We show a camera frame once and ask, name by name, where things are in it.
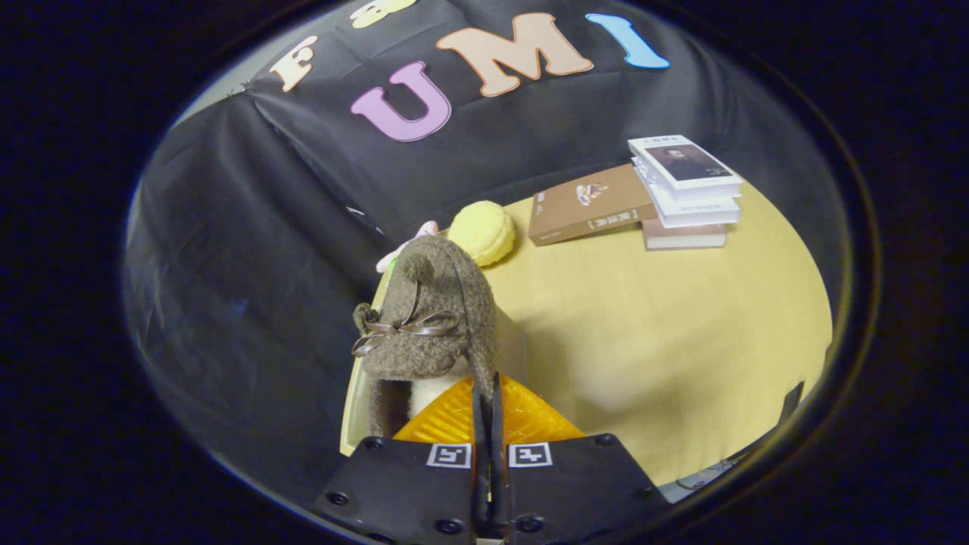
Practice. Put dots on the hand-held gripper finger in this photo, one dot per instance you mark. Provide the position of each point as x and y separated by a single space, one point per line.
497 454
480 454

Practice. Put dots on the pink green plush toy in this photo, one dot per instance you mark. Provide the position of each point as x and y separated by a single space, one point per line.
401 250

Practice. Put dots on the pinkish book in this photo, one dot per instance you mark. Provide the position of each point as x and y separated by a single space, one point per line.
681 235

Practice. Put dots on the white portrait cover book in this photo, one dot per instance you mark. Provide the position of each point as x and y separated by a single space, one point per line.
685 163

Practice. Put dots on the beige fabric storage box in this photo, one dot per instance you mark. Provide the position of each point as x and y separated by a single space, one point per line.
512 352

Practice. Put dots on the yellow plush toy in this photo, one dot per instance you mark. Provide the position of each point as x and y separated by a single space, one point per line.
484 231

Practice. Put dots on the brown fuzzy slipper shoe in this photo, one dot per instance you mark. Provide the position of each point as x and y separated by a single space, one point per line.
439 303

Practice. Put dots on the brown cover book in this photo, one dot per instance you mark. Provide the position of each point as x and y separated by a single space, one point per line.
590 204

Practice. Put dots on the black backdrop cloth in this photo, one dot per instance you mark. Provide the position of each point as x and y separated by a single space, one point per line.
265 265

